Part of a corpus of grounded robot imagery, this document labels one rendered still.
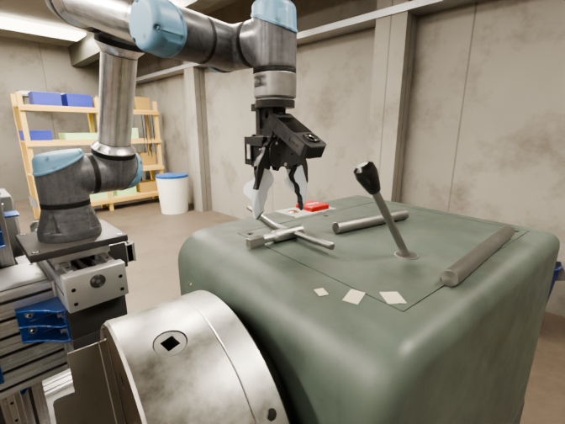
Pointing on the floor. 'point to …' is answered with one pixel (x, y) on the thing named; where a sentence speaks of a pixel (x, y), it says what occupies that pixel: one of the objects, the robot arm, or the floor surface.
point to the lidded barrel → (173, 192)
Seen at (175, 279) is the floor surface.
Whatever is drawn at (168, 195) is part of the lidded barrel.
